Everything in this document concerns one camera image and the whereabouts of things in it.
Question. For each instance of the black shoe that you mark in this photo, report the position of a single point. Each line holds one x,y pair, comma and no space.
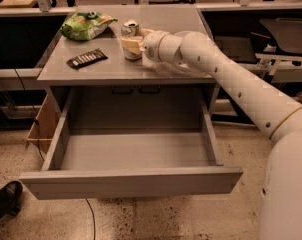
10,198

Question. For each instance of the dark tray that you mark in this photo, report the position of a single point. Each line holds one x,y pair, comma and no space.
239,49

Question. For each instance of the black snack bar wrapper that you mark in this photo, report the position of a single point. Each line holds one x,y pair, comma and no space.
86,59

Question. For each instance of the wooden box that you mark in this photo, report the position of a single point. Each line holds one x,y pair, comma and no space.
44,126

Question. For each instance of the green white 7up can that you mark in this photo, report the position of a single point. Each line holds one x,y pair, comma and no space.
130,28

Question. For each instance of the grey open top drawer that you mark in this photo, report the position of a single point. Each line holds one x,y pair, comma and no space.
143,142

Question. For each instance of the white ceramic bowl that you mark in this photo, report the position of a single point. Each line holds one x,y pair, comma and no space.
182,34

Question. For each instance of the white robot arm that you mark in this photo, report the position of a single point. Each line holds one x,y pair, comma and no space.
276,114

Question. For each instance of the green chip bag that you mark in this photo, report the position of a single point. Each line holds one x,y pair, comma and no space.
85,26

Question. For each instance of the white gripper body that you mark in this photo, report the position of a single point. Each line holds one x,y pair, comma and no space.
151,45

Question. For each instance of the grey counter cabinet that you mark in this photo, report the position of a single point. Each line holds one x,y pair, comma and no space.
115,69

